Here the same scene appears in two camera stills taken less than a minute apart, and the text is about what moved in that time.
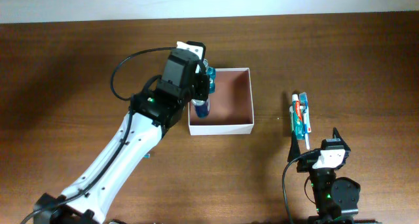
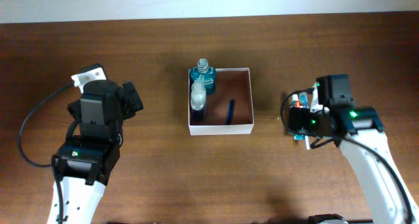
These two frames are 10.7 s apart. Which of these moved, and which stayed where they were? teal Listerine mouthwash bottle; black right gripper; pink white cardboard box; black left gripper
Moved: black left gripper; black right gripper
Stayed: pink white cardboard box; teal Listerine mouthwash bottle
